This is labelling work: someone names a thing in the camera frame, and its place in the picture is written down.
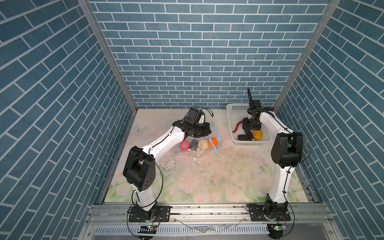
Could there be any yellow food ball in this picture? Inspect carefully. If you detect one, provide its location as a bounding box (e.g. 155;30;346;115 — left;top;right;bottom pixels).
253;130;263;141

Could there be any red chili pepper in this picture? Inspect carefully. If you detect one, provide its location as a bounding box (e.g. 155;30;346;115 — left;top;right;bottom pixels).
232;121;243;133

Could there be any large black food piece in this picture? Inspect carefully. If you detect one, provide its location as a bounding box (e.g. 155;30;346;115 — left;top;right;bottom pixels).
238;135;254;141

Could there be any pink round food ball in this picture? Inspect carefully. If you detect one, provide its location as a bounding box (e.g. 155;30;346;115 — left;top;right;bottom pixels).
180;140;190;151

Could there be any cream white food ball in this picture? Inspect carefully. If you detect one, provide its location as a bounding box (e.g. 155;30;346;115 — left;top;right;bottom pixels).
198;139;209;151

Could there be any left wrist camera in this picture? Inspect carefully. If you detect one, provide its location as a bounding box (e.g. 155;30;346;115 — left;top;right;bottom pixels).
184;108;205;125

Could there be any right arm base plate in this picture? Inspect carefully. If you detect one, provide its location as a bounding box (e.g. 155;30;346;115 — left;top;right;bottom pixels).
246;203;291;222

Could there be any clear zip top bag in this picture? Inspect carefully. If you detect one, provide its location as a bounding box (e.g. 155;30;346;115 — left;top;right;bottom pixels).
165;122;223;161

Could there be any small black food ball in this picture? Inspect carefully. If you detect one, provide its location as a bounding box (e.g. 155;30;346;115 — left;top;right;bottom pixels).
190;139;199;151

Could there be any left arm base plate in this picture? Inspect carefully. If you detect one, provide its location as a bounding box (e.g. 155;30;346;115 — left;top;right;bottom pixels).
128;205;171;223

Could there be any aluminium mounting rail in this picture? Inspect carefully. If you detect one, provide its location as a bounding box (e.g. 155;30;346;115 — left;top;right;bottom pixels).
80;203;342;240

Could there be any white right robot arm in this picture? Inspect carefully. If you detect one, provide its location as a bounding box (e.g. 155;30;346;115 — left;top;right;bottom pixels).
238;99;304;214

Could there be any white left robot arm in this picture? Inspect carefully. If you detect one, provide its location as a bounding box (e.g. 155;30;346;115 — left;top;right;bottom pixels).
123;120;212;212

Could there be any white plastic perforated basket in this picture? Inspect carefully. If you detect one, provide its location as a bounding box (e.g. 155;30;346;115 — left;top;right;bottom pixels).
226;103;273;146

